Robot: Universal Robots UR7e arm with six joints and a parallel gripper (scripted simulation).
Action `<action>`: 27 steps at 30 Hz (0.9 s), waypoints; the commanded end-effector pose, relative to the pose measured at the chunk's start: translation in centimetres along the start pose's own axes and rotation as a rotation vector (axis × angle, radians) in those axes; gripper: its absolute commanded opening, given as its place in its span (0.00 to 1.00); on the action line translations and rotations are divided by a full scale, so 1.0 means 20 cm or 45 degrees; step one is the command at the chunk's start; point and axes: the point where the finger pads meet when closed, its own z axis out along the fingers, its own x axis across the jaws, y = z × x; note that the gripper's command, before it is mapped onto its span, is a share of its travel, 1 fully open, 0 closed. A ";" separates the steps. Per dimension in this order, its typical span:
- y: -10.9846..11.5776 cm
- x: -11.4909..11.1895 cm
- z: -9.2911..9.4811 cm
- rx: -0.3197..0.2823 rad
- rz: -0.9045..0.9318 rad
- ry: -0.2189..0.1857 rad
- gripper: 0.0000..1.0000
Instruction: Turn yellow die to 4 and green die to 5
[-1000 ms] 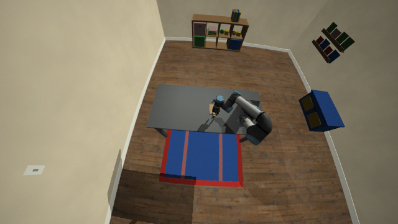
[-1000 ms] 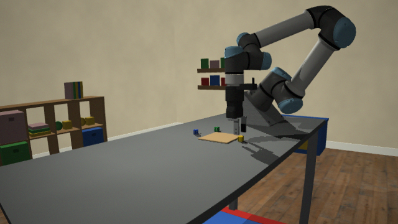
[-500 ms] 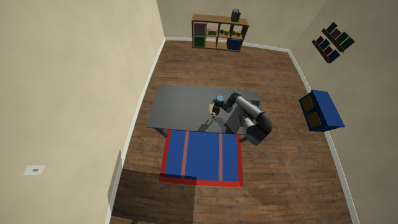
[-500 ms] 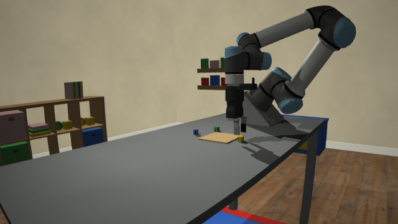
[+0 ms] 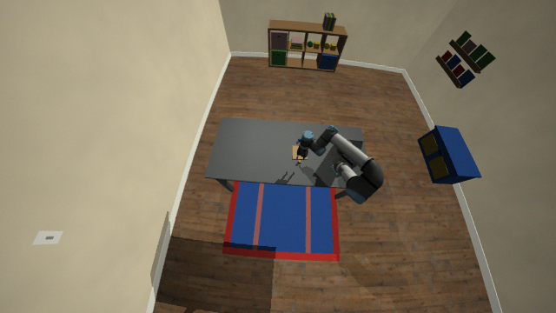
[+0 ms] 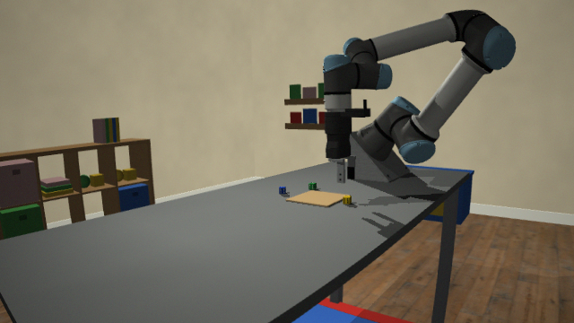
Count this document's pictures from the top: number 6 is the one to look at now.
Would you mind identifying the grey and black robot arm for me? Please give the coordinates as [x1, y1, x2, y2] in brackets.
[323, 10, 516, 164]

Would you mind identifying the tan flat mat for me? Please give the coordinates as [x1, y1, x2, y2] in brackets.
[286, 190, 350, 207]

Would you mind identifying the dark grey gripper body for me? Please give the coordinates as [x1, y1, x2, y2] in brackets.
[324, 95, 370, 159]

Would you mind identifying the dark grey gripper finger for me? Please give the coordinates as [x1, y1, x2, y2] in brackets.
[328, 158, 345, 183]
[342, 156, 356, 179]

